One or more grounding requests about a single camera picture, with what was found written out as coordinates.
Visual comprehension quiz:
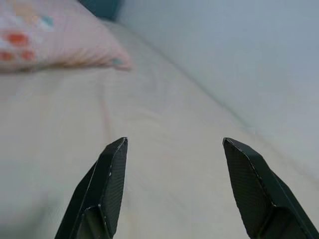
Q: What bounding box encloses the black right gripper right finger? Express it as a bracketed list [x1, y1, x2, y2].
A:
[222, 137, 319, 239]

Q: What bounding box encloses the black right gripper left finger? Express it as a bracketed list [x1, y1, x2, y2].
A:
[54, 136, 129, 239]

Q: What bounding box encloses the pink patterned pillow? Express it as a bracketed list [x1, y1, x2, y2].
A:
[0, 0, 133, 73]

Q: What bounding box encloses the cream bed sheet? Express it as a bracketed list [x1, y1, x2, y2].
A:
[0, 19, 319, 239]

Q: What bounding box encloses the teal upholstered headboard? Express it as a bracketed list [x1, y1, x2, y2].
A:
[79, 0, 125, 20]

